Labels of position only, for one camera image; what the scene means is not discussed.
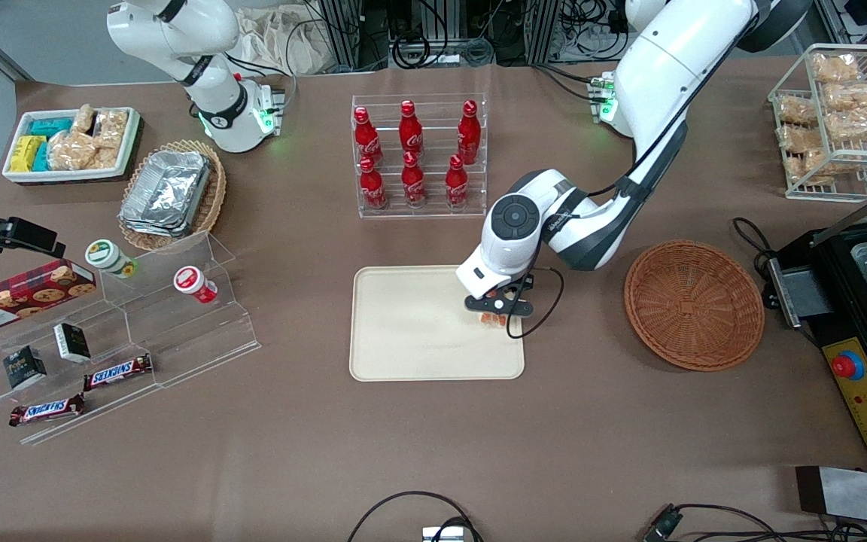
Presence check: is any black connector with cable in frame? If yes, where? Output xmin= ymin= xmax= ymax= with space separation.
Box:
xmin=642 ymin=502 xmax=867 ymax=542

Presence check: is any clear acrylic bottle rack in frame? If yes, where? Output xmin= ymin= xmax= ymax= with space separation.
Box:
xmin=351 ymin=93 xmax=489 ymax=220

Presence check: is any oval tan wicker basket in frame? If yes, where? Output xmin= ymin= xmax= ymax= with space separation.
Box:
xmin=117 ymin=139 xmax=228 ymax=254

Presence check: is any grey metal panel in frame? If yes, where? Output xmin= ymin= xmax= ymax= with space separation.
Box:
xmin=795 ymin=464 xmax=867 ymax=528

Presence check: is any beige plastic tray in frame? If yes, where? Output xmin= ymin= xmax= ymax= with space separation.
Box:
xmin=349 ymin=263 xmax=526 ymax=382

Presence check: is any red Walkers cookie box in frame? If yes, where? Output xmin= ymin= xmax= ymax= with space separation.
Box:
xmin=0 ymin=259 xmax=98 ymax=336

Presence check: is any yellow snack packet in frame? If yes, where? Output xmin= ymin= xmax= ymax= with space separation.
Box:
xmin=10 ymin=135 xmax=47 ymax=173

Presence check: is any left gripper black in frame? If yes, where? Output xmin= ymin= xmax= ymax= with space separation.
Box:
xmin=465 ymin=276 xmax=534 ymax=321

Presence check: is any white wire basket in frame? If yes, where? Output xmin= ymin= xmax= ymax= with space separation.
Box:
xmin=768 ymin=43 xmax=867 ymax=202

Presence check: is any white rectangular snack bin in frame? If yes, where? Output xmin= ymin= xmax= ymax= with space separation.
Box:
xmin=2 ymin=107 xmax=142 ymax=185

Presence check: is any aluminium frame profile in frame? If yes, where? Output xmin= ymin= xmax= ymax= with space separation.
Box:
xmin=319 ymin=0 xmax=375 ymax=73
xmin=523 ymin=0 xmax=563 ymax=65

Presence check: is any red lid yogurt cup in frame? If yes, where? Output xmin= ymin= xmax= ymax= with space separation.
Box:
xmin=173 ymin=266 xmax=218 ymax=305

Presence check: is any round brown wicker basket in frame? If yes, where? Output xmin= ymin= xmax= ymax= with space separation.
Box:
xmin=624 ymin=239 xmax=766 ymax=373

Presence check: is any red Coca-Cola bottle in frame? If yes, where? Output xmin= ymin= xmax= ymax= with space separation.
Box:
xmin=399 ymin=100 xmax=424 ymax=160
xmin=445 ymin=154 xmax=470 ymax=209
xmin=401 ymin=151 xmax=428 ymax=209
xmin=354 ymin=106 xmax=384 ymax=167
xmin=457 ymin=100 xmax=482 ymax=166
xmin=359 ymin=156 xmax=389 ymax=211

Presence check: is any beige cloth bag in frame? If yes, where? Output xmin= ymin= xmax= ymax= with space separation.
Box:
xmin=234 ymin=6 xmax=333 ymax=77

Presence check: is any black tray sealing machine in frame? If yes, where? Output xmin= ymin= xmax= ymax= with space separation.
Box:
xmin=765 ymin=177 xmax=867 ymax=477

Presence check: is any black looped cable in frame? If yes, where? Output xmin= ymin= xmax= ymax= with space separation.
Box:
xmin=346 ymin=490 xmax=484 ymax=542

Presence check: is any clear bag of fried snacks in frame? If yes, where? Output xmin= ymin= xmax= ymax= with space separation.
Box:
xmin=777 ymin=96 xmax=819 ymax=126
xmin=778 ymin=124 xmax=826 ymax=156
xmin=801 ymin=149 xmax=853 ymax=182
xmin=823 ymin=83 xmax=867 ymax=112
xmin=825 ymin=105 xmax=867 ymax=143
xmin=812 ymin=54 xmax=862 ymax=84

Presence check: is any small black gold box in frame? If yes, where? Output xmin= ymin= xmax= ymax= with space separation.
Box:
xmin=2 ymin=345 xmax=48 ymax=391

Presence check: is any green lid yogurt cup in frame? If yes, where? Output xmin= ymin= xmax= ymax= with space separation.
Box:
xmin=85 ymin=239 xmax=138 ymax=280

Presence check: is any Snickers chocolate bar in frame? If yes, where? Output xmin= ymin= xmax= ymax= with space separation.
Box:
xmin=84 ymin=354 xmax=154 ymax=392
xmin=9 ymin=394 xmax=87 ymax=428

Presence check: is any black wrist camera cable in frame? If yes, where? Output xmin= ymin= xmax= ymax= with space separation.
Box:
xmin=507 ymin=266 xmax=564 ymax=340

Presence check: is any small black white box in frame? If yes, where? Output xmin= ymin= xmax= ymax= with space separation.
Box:
xmin=53 ymin=322 xmax=93 ymax=364

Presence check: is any red emergency stop button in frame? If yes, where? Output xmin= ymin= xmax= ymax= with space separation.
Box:
xmin=830 ymin=349 xmax=866 ymax=384

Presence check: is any black machine power cable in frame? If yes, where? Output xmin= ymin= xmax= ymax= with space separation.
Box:
xmin=731 ymin=216 xmax=781 ymax=306

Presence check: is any aluminium foil tray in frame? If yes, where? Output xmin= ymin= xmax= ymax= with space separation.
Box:
xmin=120 ymin=150 xmax=213 ymax=230

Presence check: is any clear acrylic stepped shelf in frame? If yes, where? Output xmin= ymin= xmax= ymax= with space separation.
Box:
xmin=0 ymin=232 xmax=263 ymax=446

